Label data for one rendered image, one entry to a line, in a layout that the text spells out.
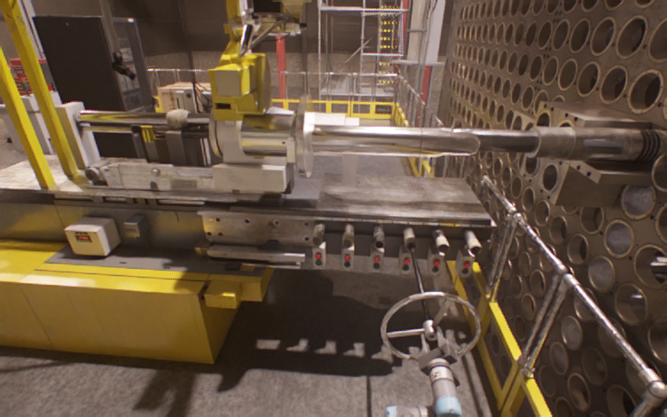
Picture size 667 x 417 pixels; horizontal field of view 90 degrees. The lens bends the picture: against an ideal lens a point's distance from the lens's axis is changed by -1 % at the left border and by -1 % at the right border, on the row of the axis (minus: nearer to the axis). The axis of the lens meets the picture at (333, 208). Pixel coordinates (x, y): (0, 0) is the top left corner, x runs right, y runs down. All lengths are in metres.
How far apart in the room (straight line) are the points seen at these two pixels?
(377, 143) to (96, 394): 2.15
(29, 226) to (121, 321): 0.98
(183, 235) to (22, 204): 1.07
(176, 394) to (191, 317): 0.47
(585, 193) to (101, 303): 3.07
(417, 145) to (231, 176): 1.01
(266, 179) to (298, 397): 1.27
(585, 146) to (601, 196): 0.59
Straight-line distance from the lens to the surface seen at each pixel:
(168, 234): 2.44
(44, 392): 2.80
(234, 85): 1.40
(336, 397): 2.24
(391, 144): 1.59
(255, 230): 2.13
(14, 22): 2.78
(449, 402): 1.23
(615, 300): 2.85
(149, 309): 2.29
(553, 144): 2.18
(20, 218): 3.05
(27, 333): 3.02
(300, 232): 2.07
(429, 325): 1.43
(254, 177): 1.92
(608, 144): 2.32
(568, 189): 2.63
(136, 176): 2.41
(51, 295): 2.61
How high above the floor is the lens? 1.89
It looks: 28 degrees down
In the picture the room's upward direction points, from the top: 1 degrees clockwise
